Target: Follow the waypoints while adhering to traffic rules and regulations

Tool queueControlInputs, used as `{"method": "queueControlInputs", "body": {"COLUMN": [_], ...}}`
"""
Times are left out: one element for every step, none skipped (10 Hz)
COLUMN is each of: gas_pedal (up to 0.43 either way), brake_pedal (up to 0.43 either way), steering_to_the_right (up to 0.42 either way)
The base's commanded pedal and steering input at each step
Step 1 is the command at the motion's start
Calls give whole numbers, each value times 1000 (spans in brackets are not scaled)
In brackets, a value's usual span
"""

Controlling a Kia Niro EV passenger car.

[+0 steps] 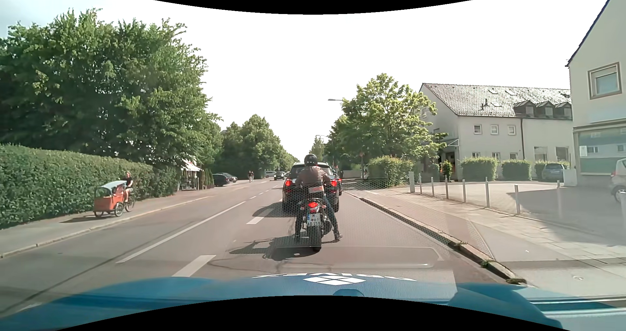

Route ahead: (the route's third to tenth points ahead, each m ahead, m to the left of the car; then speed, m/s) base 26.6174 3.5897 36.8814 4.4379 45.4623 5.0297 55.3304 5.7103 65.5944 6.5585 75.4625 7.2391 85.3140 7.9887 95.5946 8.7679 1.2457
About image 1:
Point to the road markings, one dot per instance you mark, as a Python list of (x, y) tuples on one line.
[(182, 231)]

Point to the green bush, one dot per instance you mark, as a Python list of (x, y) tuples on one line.
[(389, 168)]

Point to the large green tree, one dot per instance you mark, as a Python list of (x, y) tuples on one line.
[(384, 120)]

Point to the cream building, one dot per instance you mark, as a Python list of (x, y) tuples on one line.
[(599, 101)]

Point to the dark parked car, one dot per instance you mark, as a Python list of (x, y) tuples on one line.
[(220, 179)]

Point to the grey pavement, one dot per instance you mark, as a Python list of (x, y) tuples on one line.
[(73, 223)]

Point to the paved forecourt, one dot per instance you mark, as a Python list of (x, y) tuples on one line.
[(547, 201)]

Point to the person on cargo bicycle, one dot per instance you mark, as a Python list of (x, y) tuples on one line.
[(116, 196)]

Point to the row of trees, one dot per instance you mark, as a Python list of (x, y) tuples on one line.
[(107, 86)]

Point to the trimmed hedge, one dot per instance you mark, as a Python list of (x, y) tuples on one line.
[(515, 169), (479, 168)]

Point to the paved pavement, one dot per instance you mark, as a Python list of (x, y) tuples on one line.
[(513, 243)]

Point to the green hedge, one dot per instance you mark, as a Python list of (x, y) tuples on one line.
[(58, 182)]

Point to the grey asphalt road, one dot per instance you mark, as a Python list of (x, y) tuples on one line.
[(230, 213)]

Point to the distant car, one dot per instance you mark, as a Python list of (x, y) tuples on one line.
[(278, 175)]

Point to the blue parked car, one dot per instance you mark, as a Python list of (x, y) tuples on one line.
[(553, 171)]

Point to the person on motorcycle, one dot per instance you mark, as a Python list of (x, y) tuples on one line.
[(314, 208)]

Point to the car's own bonnet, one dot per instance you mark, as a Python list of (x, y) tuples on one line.
[(195, 296)]

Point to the white house with tiled roof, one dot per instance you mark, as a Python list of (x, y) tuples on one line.
[(494, 125)]

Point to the white awning building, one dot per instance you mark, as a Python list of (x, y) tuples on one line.
[(189, 172)]

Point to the row of bollards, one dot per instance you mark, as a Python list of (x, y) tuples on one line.
[(486, 192)]

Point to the silver vehicle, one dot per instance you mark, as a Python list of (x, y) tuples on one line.
[(619, 179)]

